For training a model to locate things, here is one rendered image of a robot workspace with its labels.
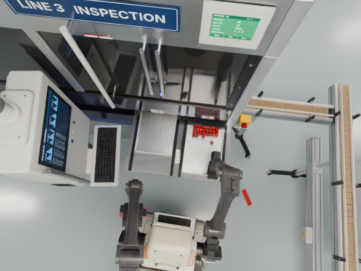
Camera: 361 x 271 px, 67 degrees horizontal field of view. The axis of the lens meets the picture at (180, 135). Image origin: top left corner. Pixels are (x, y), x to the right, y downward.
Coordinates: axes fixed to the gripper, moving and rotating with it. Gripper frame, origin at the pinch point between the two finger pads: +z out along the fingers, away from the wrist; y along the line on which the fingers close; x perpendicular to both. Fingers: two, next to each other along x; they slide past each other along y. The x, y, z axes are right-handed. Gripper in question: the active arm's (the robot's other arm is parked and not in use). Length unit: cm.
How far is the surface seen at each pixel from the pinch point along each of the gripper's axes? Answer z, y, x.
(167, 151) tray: 0.5, 12.4, 31.8
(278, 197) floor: 90, 9, -77
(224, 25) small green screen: -110, 22, 11
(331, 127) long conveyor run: -3, 44, -82
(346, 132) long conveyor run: -8, 40, -90
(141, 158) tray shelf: 1.5, 5.3, 49.1
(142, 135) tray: -1, 22, 51
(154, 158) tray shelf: 1.4, 6.5, 39.6
